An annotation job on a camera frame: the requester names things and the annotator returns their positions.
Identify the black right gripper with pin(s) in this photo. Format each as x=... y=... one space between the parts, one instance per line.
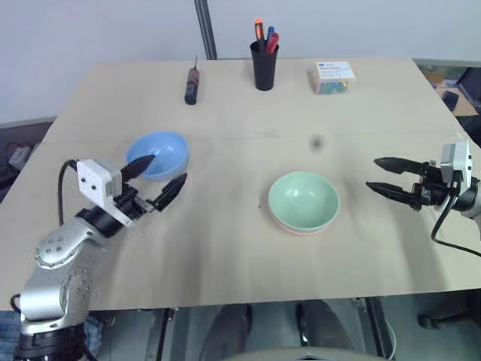
x=432 y=190

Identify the blue bowl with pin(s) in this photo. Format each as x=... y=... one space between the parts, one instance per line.
x=169 y=150

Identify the white power strip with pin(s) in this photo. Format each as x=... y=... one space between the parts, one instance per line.
x=19 y=154

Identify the pink bowl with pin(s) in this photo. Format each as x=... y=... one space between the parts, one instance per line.
x=300 y=232

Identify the black red-striped screwdriver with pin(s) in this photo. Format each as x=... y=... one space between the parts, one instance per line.
x=192 y=84

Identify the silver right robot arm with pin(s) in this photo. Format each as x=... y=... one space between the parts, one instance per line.
x=469 y=201

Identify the black phone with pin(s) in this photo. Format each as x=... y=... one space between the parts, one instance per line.
x=450 y=98

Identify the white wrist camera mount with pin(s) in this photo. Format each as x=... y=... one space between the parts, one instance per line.
x=460 y=158
x=94 y=180

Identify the black shoe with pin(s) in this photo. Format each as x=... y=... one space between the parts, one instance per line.
x=434 y=320

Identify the clear box of coloured pins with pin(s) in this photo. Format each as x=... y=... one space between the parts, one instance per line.
x=334 y=77

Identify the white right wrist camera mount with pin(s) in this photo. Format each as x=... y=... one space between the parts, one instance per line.
x=460 y=158

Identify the black pen cup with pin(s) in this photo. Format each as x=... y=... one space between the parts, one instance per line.
x=265 y=71

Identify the grey aluminium post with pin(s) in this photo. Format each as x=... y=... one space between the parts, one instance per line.
x=206 y=26

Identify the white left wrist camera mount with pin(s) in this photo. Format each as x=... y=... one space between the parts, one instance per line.
x=94 y=180

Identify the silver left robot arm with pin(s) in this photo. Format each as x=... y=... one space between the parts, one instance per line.
x=56 y=286

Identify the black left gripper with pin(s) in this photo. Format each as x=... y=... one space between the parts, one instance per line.
x=129 y=203

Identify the metal table frame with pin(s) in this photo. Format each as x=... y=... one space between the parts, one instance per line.
x=376 y=327

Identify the green bowl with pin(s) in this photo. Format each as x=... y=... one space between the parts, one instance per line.
x=304 y=199

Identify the cluttered background desk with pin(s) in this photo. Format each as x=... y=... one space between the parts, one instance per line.
x=462 y=75

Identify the grey robot torso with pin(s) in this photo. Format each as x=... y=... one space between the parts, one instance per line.
x=300 y=355

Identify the blue pen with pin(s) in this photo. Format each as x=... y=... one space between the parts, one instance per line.
x=270 y=33

